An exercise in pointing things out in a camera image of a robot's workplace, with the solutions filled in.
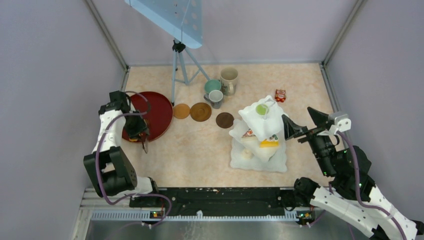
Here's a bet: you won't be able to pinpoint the round red lacquer tray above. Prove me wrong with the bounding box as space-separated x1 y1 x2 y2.
122 91 174 142

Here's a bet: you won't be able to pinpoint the grey ceramic cup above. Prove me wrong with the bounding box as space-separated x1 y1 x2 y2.
203 90 224 109

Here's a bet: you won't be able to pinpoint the light wooden coaster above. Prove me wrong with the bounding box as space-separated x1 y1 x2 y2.
173 103 191 119

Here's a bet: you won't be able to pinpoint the teal ceramic cup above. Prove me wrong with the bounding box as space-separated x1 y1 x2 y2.
203 79 221 94

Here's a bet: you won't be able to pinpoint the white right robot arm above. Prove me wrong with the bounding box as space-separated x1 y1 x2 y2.
281 107 424 240

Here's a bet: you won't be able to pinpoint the white tiered serving stand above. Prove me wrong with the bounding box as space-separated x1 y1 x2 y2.
229 95 288 173

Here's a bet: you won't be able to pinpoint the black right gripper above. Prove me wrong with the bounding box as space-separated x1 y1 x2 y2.
281 106 336 176

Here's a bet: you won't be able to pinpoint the beige ceramic mug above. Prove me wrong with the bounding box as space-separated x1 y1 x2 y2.
220 67 239 96

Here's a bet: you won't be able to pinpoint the clear plastic tongs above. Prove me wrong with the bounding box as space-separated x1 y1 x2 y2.
138 130 150 154

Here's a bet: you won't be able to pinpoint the blue tripod stand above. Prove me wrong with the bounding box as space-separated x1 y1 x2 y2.
171 38 211 89

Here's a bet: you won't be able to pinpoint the medium brown wooden coaster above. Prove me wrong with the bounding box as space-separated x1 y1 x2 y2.
190 102 212 122

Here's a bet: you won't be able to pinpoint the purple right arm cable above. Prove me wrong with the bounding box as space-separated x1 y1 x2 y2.
336 131 408 240

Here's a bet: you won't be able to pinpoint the blue perforated panel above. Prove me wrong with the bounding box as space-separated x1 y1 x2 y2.
125 0 203 49

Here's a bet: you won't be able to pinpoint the white cream puff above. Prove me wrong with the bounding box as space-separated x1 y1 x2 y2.
240 148 254 160

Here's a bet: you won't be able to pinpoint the round green macaron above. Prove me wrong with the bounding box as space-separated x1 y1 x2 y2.
255 103 270 117

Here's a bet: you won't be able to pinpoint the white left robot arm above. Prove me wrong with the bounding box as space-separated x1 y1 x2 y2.
83 90 161 207

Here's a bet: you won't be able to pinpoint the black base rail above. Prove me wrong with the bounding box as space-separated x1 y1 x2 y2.
129 187 309 217

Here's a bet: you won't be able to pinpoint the dark brown wooden coaster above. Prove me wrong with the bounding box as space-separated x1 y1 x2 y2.
215 112 234 129

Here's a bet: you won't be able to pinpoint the yellow cheesecake slice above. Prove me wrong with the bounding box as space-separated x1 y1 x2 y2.
259 134 280 148

